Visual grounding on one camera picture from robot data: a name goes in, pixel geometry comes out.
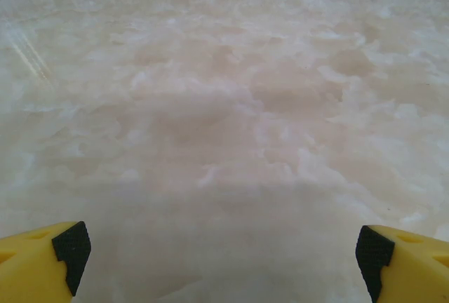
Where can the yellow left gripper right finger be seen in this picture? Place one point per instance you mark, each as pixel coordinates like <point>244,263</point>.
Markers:
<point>410,268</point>

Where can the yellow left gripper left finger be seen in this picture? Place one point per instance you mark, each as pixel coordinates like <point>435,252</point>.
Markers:
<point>31,268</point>

